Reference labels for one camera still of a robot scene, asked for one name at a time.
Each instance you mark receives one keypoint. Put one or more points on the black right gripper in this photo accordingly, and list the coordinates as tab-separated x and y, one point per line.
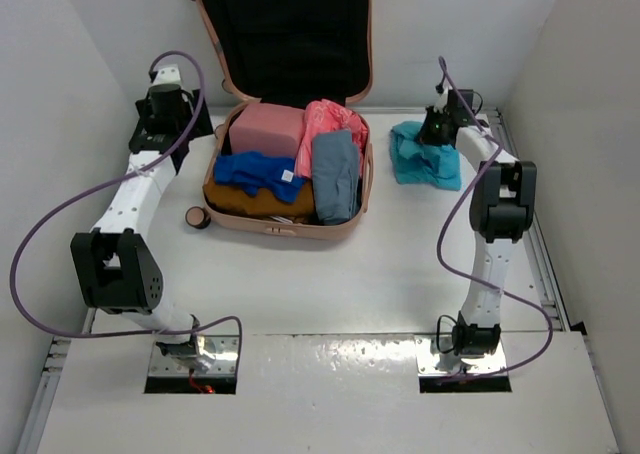
425	135

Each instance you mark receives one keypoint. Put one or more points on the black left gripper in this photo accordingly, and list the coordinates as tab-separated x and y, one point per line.
185	109

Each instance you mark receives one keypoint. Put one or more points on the turquoise shirt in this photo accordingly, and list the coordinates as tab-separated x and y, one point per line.
417	163

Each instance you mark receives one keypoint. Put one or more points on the pink toiletry box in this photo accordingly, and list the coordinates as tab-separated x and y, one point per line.
269	129

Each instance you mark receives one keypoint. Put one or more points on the blue shirt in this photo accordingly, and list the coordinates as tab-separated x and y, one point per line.
252	171

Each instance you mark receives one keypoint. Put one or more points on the brown shorts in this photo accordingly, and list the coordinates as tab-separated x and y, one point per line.
234	201

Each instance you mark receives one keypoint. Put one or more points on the grey garment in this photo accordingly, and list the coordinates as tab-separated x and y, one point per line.
335	176

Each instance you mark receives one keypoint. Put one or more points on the coral patterned garment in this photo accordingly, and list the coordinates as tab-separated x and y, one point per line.
324	116

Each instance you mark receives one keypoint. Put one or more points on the pink suitcase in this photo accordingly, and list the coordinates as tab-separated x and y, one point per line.
289	52

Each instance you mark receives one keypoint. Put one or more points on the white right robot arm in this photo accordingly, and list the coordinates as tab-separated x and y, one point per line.
500	212

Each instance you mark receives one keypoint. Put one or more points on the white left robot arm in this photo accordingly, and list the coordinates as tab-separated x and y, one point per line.
116	270

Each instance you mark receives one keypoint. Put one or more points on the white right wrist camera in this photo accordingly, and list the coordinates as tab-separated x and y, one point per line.
441	102

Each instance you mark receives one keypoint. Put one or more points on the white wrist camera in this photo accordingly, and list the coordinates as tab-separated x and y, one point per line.
168	74
441	102

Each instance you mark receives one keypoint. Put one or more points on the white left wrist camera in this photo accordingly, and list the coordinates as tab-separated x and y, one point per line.
168	74

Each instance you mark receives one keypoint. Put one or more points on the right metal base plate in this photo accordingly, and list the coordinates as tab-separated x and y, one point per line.
432	364

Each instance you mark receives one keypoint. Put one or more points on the metal base plate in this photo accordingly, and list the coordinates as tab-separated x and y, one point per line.
205	355
432	364

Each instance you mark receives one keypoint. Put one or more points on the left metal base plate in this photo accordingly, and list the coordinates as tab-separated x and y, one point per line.
205	355

